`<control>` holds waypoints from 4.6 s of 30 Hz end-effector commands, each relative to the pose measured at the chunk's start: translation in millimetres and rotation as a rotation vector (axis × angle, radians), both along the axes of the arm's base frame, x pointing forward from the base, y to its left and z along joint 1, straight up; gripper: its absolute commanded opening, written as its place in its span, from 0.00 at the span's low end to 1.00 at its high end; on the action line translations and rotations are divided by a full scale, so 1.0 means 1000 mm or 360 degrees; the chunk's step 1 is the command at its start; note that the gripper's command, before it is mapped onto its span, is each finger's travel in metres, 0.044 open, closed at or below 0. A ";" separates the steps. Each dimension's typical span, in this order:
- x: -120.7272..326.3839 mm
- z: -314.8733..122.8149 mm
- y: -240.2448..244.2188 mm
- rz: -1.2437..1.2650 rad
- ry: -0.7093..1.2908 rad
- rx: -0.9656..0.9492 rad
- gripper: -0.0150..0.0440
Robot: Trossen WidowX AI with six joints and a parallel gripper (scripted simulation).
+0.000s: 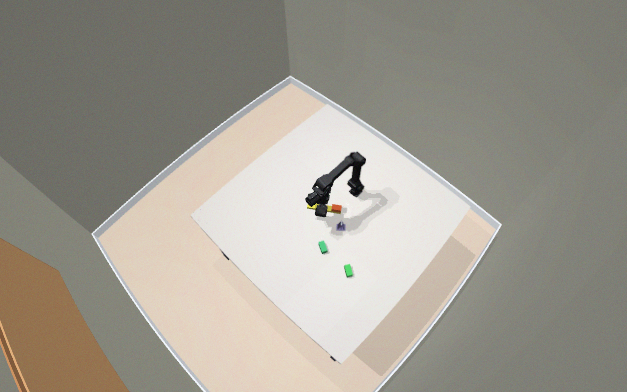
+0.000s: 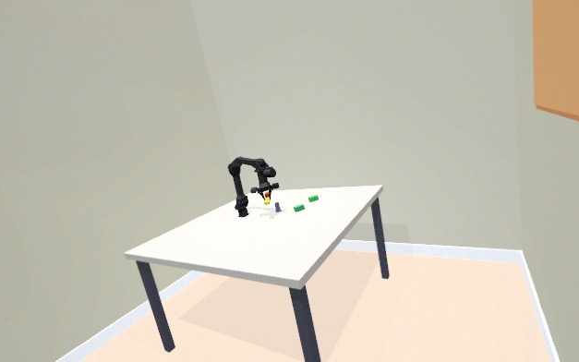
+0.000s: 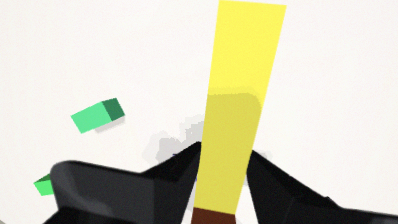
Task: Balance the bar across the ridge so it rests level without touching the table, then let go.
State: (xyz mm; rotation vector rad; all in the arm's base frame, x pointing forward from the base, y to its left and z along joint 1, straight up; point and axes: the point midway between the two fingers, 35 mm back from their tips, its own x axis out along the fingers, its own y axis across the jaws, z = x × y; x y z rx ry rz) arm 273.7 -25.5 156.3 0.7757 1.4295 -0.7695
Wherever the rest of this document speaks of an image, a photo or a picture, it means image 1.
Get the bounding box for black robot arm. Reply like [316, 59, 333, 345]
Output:
[305, 152, 366, 207]

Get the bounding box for yellow bar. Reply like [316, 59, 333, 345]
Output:
[307, 204, 342, 214]

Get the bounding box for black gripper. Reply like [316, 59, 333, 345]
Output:
[315, 195, 330, 217]

